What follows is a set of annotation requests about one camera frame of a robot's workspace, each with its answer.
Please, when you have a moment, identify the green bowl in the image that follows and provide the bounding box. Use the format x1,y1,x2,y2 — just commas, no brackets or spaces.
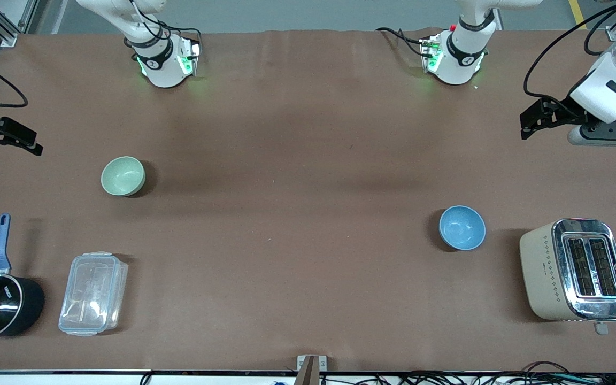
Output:
101,156,147,197

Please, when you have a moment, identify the blue bowl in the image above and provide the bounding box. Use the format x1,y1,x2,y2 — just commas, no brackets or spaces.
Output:
438,205,487,251

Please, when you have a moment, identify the beige chrome toaster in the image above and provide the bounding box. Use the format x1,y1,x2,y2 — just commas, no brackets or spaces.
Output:
519,218,616,336

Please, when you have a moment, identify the clear plastic food container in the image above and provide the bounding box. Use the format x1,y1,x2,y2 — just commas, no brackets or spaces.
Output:
58,251,129,337

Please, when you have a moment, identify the brown table cover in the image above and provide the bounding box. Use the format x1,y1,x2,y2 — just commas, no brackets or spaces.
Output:
0,29,616,373

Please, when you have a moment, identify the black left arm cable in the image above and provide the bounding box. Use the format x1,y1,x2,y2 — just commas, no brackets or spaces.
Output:
523,3,616,116

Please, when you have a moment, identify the aluminium frame profile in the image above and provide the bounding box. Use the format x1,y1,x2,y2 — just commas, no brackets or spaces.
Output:
0,0,48,48

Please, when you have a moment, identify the black left base cable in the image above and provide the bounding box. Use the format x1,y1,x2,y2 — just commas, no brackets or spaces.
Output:
375,27,427,56

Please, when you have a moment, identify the black base cable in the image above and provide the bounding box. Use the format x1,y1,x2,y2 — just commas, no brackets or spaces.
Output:
124,0,203,54
375,27,427,56

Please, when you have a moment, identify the black saucepan with blue handle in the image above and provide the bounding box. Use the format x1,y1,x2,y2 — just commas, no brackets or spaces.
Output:
0,213,46,341

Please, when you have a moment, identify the black right base cable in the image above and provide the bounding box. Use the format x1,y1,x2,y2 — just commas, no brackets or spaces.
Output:
124,0,203,54

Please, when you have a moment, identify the metal bracket with brown post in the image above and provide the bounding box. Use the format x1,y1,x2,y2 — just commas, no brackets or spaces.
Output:
297,354,328,385

